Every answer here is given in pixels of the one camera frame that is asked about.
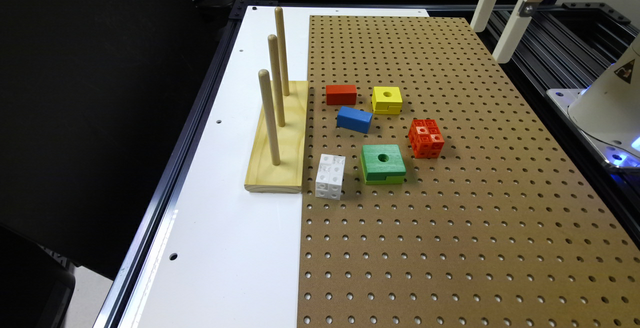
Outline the middle wooden peg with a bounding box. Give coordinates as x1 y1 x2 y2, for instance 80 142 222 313
268 34 286 127

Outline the rear wooden peg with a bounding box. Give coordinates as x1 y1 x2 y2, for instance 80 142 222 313
274 6 290 96

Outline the narrow blue block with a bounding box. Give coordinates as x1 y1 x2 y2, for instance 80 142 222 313
337 106 373 134

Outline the green block with hole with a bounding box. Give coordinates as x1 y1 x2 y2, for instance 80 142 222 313
360 144 406 185

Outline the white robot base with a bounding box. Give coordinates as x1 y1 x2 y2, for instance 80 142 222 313
547 39 639 172

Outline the brown pegboard sheet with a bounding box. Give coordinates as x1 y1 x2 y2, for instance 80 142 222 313
297 15 639 327

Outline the orange-red lattice cube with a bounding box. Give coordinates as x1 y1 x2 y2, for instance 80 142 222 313
408 119 445 158

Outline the white lattice cube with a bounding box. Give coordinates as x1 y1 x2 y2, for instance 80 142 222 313
315 154 345 200

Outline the wooden peg base board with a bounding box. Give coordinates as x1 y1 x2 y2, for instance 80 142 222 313
244 81 309 193

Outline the black aluminium frame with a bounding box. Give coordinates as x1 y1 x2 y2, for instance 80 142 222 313
96 0 639 327

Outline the front wooden peg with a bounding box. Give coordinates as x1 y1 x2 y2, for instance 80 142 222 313
258 69 281 166

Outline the yellow block with hole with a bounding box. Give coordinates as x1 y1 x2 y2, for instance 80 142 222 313
372 86 403 115

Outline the red rectangular block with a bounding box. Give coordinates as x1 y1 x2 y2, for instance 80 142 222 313
325 85 357 105

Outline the wooden peg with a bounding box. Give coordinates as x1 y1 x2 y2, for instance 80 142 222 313
258 69 281 166
274 6 290 96
268 34 286 127

